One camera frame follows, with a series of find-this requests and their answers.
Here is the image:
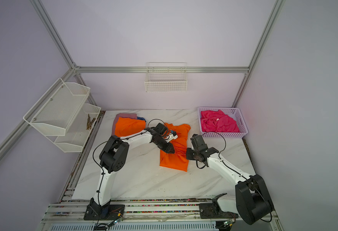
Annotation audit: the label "orange t-shirt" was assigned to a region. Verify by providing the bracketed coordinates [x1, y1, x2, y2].
[159, 123, 191, 172]
[114, 117, 146, 137]

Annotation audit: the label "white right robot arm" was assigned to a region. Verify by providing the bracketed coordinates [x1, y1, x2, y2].
[186, 147, 275, 225]

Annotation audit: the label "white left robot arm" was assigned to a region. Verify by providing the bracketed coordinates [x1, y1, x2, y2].
[83, 129, 178, 220]

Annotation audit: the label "pink t-shirt in basket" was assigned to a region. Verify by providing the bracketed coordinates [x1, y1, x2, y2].
[200, 110, 240, 133]

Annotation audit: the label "folded orange t-shirt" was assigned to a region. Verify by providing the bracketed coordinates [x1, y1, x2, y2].
[114, 117, 146, 137]

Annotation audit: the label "folded mauve t-shirt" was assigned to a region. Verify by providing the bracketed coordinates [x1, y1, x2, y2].
[112, 113, 137, 135]

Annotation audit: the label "lilac perforated plastic basket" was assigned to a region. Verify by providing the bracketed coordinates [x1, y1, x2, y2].
[197, 107, 248, 138]

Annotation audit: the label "wooden clothespins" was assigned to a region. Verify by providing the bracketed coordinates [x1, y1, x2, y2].
[86, 114, 97, 130]

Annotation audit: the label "white mesh lower shelf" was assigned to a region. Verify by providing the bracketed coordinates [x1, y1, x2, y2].
[52, 104, 101, 153]

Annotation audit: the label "white mesh shelf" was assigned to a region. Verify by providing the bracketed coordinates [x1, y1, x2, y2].
[23, 79, 90, 136]
[52, 104, 101, 153]

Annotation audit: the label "white mesh upper shelf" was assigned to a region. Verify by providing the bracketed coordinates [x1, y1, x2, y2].
[23, 79, 90, 136]

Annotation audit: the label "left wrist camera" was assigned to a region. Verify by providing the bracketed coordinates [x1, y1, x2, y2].
[154, 123, 178, 142]

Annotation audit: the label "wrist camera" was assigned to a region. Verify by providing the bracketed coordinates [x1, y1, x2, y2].
[154, 123, 178, 142]
[190, 134, 208, 152]

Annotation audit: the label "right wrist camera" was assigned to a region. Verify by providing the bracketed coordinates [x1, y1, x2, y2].
[190, 134, 208, 152]

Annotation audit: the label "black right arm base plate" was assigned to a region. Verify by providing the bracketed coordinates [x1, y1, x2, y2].
[199, 203, 239, 219]

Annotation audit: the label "white wire wall basket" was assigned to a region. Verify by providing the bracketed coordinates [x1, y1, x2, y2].
[145, 62, 188, 92]

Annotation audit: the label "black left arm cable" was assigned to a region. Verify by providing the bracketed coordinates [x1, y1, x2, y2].
[92, 118, 170, 231]

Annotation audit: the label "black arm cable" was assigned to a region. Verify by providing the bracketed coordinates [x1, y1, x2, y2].
[195, 131, 273, 223]
[92, 118, 170, 231]

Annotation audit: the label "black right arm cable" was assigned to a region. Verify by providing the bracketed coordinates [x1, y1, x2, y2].
[195, 131, 273, 223]

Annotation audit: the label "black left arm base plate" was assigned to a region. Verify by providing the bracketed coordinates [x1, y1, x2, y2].
[83, 205, 125, 221]

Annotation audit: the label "aluminium frame profile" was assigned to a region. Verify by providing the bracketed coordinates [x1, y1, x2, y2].
[0, 1, 285, 163]

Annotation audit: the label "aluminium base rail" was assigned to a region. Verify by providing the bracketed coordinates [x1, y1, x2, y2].
[37, 188, 283, 231]

